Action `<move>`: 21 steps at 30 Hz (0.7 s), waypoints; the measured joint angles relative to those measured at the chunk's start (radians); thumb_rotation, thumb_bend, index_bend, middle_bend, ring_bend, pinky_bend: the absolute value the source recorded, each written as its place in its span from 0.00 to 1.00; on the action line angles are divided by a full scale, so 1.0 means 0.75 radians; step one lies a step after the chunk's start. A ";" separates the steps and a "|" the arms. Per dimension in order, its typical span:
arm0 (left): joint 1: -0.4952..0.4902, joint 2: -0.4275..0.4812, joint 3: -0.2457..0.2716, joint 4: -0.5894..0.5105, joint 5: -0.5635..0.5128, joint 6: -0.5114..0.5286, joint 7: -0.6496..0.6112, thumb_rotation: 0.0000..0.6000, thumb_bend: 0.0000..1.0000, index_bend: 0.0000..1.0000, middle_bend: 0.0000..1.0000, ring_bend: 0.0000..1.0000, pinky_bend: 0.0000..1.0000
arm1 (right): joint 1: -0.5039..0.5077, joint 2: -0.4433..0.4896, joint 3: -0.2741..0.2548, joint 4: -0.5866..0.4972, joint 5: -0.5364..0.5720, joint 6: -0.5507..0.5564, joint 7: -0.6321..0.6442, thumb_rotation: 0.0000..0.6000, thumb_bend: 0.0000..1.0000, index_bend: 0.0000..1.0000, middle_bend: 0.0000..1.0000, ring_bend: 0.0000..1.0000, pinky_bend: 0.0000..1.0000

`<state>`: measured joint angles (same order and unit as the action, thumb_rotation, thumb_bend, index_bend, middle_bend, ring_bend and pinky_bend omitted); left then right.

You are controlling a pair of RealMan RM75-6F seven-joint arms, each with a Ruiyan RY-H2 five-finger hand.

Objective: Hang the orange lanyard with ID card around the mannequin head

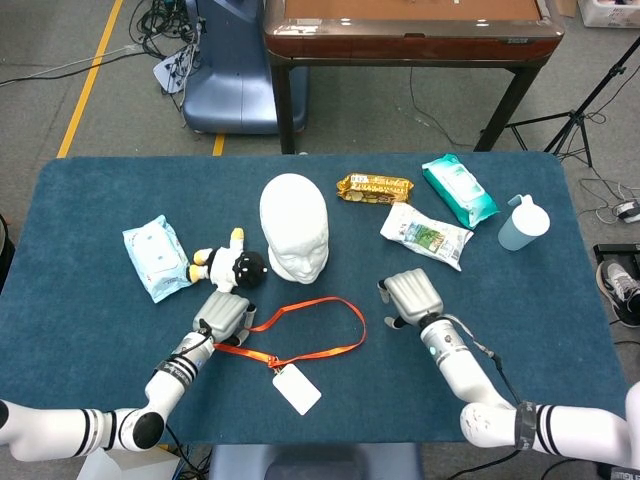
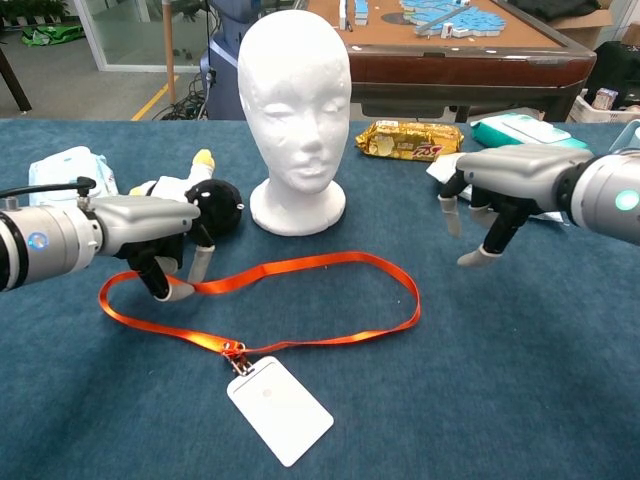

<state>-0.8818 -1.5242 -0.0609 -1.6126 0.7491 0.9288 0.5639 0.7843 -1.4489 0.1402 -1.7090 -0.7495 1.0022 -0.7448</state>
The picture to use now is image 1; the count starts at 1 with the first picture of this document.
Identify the black rounded object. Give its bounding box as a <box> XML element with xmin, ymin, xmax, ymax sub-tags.
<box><xmin>0</xmin><ymin>214</ymin><xmax>16</xmax><ymax>291</ymax></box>

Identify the blue felt table mat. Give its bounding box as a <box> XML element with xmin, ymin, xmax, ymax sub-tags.
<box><xmin>0</xmin><ymin>151</ymin><xmax>632</xmax><ymax>447</ymax></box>

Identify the gold biscuit packet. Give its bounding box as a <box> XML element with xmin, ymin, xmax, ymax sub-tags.
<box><xmin>335</xmin><ymin>172</ymin><xmax>415</xmax><ymax>205</ymax></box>

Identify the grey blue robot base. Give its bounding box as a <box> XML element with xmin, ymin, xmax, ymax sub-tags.
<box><xmin>208</xmin><ymin>442</ymin><xmax>425</xmax><ymax>480</ymax></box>

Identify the green wet wipes pack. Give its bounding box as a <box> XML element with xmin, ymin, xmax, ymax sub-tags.
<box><xmin>421</xmin><ymin>153</ymin><xmax>501</xmax><ymax>230</ymax></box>

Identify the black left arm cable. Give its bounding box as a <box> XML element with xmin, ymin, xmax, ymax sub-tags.
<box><xmin>162</xmin><ymin>319</ymin><xmax>214</xmax><ymax>366</ymax></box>

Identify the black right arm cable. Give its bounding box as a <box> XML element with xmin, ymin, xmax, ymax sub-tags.
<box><xmin>439</xmin><ymin>313</ymin><xmax>531</xmax><ymax>480</ymax></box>

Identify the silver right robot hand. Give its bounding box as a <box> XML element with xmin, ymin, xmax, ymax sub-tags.
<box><xmin>377</xmin><ymin>267</ymin><xmax>445</xmax><ymax>330</ymax></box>

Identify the white box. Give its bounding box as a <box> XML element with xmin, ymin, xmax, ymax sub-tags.
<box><xmin>75</xmin><ymin>447</ymin><xmax>181</xmax><ymax>480</ymax></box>

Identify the black and white plush toy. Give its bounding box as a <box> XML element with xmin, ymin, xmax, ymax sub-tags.
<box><xmin>187</xmin><ymin>227</ymin><xmax>269</xmax><ymax>295</ymax></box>

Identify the long black floor cable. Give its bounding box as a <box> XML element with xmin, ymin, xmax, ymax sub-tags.
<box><xmin>0</xmin><ymin>47</ymin><xmax>136</xmax><ymax>87</ymax></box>

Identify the white power adapter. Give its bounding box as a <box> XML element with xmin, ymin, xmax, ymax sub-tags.
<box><xmin>613</xmin><ymin>199</ymin><xmax>640</xmax><ymax>224</ymax></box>

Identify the grey black sneaker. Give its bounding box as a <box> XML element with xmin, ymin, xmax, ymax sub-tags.
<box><xmin>596</xmin><ymin>259</ymin><xmax>640</xmax><ymax>329</ymax></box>

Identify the white storage crate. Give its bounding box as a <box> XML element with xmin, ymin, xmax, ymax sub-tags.
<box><xmin>577</xmin><ymin>0</ymin><xmax>640</xmax><ymax>29</ymax></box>

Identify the white power strip board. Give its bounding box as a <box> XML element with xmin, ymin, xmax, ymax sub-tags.
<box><xmin>152</xmin><ymin>42</ymin><xmax>201</xmax><ymax>95</ymax></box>

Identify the black cable bundle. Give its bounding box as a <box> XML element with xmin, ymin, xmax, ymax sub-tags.
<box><xmin>128</xmin><ymin>0</ymin><xmax>209</xmax><ymax>61</ymax></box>

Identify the thin black table cable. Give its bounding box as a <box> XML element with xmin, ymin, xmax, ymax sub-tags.
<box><xmin>408</xmin><ymin>67</ymin><xmax>476</xmax><ymax>150</ymax></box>

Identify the black tripod stand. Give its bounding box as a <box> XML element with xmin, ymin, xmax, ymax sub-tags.
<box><xmin>479</xmin><ymin>34</ymin><xmax>640</xmax><ymax>169</ymax></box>

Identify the white snack bag green print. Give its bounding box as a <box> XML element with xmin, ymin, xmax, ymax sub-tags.
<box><xmin>379</xmin><ymin>201</ymin><xmax>475</xmax><ymax>273</ymax></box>

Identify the light blue wet wipes pack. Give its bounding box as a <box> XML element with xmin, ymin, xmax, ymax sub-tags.
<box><xmin>122</xmin><ymin>214</ymin><xmax>194</xmax><ymax>305</ymax></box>

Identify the orange lanyard with badge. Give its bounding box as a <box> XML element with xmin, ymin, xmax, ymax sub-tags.
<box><xmin>213</xmin><ymin>296</ymin><xmax>368</xmax><ymax>417</ymax></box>

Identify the pale blue lidded cup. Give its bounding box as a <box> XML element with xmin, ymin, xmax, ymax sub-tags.
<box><xmin>497</xmin><ymin>193</ymin><xmax>551</xmax><ymax>252</ymax></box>

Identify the blue machine base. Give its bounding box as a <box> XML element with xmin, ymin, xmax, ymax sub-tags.
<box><xmin>180</xmin><ymin>0</ymin><xmax>309</xmax><ymax>135</ymax></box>

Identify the black foot pedal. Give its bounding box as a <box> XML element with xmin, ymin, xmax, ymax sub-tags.
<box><xmin>593</xmin><ymin>243</ymin><xmax>640</xmax><ymax>266</ymax></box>

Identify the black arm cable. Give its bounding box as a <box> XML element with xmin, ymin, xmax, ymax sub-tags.
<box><xmin>439</xmin><ymin>313</ymin><xmax>531</xmax><ymax>480</ymax></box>
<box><xmin>162</xmin><ymin>319</ymin><xmax>214</xmax><ymax>366</ymax></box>

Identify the white foam mannequin head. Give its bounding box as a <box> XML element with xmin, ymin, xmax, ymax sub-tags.
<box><xmin>258</xmin><ymin>172</ymin><xmax>330</xmax><ymax>285</ymax></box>

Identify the brown mahjong table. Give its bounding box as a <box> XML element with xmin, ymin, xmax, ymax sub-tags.
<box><xmin>263</xmin><ymin>0</ymin><xmax>566</xmax><ymax>155</ymax></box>

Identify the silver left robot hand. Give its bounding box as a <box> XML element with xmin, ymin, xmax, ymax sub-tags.
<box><xmin>192</xmin><ymin>290</ymin><xmax>259</xmax><ymax>347</ymax></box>

